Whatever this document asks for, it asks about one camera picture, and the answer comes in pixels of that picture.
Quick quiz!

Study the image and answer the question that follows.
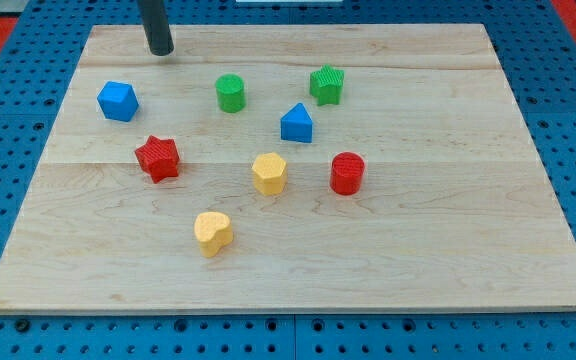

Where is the blue cube block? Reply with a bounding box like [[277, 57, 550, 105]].
[[97, 81, 139, 122]]

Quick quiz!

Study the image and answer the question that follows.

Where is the yellow hexagon block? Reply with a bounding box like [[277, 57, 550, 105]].
[[252, 152, 287, 196]]

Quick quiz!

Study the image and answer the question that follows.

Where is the light wooden board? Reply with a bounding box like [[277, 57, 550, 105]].
[[0, 24, 576, 315]]

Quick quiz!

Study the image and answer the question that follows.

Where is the blue triangular prism block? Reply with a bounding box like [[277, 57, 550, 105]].
[[280, 103, 313, 143]]

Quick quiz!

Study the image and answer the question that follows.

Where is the red cylinder block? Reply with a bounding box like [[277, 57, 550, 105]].
[[329, 152, 365, 195]]

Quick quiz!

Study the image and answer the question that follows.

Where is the yellow heart block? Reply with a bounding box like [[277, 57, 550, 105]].
[[194, 212, 234, 258]]

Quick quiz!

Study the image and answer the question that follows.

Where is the green star block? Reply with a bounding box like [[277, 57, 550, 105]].
[[309, 64, 345, 106]]

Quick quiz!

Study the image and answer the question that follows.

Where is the green cylinder block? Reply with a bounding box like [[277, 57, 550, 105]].
[[215, 74, 246, 113]]

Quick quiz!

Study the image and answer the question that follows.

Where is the red star block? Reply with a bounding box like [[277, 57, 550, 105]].
[[134, 135, 180, 183]]

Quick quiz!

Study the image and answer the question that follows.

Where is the black cylindrical robot pointer rod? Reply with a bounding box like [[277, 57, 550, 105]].
[[137, 0, 174, 56]]

